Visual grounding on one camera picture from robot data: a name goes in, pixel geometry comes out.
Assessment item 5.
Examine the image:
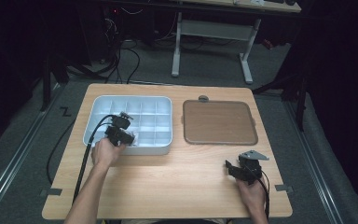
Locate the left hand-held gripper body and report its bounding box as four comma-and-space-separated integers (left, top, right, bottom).
104, 111, 134, 147

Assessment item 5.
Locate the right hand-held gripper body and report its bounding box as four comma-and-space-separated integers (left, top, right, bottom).
233, 149, 269, 186

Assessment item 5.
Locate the white compartment organizer box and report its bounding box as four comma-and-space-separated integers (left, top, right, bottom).
82, 94, 173, 156

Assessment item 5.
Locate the person's left hand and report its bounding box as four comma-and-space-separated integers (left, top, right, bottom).
91, 137, 127, 167

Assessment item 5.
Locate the person's right hand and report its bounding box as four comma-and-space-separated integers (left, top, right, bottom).
236, 180, 267, 213

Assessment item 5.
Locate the grey tape piece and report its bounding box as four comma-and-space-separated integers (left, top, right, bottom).
40, 188, 63, 198
274, 184, 294, 193

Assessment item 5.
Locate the black metal stand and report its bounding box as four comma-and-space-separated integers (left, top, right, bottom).
40, 54, 69, 112
251, 71, 309, 132

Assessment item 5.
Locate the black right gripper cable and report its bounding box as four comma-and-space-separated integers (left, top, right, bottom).
254, 169, 270, 219

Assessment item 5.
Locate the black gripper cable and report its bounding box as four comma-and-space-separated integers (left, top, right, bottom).
254, 169, 270, 219
72, 114, 117, 204

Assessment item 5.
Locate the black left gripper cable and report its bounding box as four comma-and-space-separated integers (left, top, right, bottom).
72, 114, 117, 204

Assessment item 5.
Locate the bundle of black cables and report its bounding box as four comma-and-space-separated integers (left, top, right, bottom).
103, 15, 142, 85

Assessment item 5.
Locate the aluminium floor rail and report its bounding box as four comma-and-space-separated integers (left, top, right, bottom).
0, 83, 64, 224
283, 101, 344, 224

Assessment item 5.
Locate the black floor cable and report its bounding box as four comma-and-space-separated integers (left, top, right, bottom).
46, 119, 76, 185

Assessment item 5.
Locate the desk with white frame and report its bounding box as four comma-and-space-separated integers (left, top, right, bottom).
171, 0, 302, 85

